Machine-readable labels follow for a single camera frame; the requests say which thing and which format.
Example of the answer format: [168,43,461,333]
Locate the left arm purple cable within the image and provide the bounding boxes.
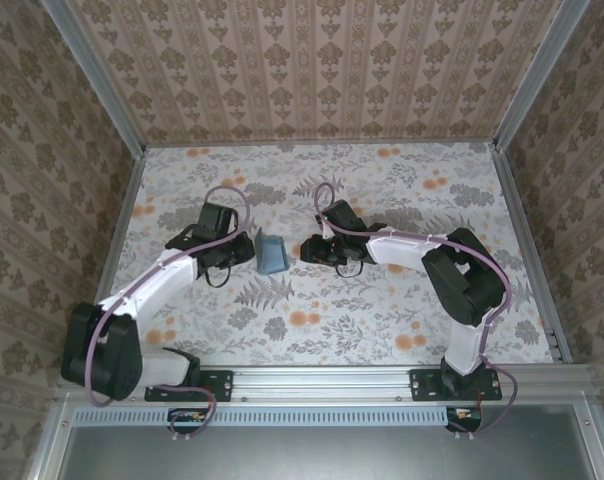
[84,185,256,445]

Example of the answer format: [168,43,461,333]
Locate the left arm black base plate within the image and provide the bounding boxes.
[144,368,234,403]

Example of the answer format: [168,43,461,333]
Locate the aluminium side rail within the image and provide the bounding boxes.
[494,144,574,366]
[76,147,148,366]

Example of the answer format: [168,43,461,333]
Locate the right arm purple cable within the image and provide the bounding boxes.
[314,182,521,441]

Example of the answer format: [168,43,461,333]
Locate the grey metal panel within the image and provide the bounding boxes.
[56,424,596,480]

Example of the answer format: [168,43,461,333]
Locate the aluminium table edge rail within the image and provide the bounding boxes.
[55,363,592,403]

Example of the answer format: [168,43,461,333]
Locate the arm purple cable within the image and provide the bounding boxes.
[314,182,521,441]
[84,185,256,445]

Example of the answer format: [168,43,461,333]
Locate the black cable port with wires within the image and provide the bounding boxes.
[167,407,208,435]
[445,405,483,434]

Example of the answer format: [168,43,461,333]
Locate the aluminium frame post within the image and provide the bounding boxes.
[492,0,592,151]
[40,0,148,157]

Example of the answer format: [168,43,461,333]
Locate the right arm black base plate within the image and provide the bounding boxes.
[410,368,503,403]

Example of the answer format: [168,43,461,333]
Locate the grey slotted cable duct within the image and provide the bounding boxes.
[74,405,484,427]

